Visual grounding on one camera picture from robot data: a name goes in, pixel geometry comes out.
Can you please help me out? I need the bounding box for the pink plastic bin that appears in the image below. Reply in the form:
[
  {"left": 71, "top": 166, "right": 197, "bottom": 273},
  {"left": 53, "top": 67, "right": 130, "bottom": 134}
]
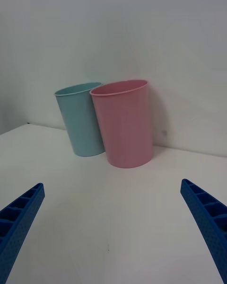
[{"left": 89, "top": 79, "right": 154, "bottom": 169}]

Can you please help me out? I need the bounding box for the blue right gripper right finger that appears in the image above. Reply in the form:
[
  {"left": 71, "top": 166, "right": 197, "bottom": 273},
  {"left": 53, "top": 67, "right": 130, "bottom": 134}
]
[{"left": 180, "top": 178, "right": 227, "bottom": 284}]

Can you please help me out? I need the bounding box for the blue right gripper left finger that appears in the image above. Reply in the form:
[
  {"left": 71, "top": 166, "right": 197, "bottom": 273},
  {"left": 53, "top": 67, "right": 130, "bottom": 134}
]
[{"left": 0, "top": 182, "right": 45, "bottom": 284}]

